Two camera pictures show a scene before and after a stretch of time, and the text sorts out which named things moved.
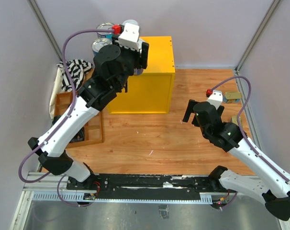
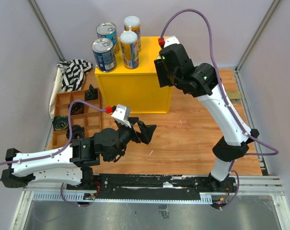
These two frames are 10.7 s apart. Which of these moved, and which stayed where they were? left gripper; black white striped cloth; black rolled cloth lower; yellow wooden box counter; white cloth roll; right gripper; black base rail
Moved: left gripper; right gripper
Stayed: black white striped cloth; black rolled cloth lower; black base rail; white cloth roll; yellow wooden box counter
